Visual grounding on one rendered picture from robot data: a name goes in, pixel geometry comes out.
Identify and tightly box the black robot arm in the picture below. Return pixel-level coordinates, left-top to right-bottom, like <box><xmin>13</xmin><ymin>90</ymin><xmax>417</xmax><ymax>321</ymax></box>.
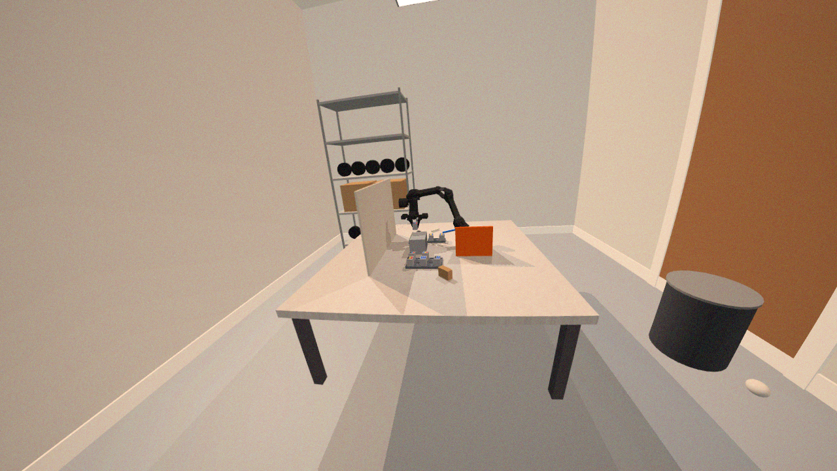
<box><xmin>398</xmin><ymin>186</ymin><xmax>469</xmax><ymax>229</ymax></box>

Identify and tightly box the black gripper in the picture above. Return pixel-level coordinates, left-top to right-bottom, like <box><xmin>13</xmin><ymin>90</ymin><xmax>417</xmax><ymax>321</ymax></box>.
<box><xmin>401</xmin><ymin>207</ymin><xmax>428</xmax><ymax>227</ymax></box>

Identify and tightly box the beige flat panel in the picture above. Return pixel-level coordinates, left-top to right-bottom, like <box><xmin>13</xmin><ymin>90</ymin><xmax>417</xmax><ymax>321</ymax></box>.
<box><xmin>354</xmin><ymin>179</ymin><xmax>396</xmax><ymax>276</ymax></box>

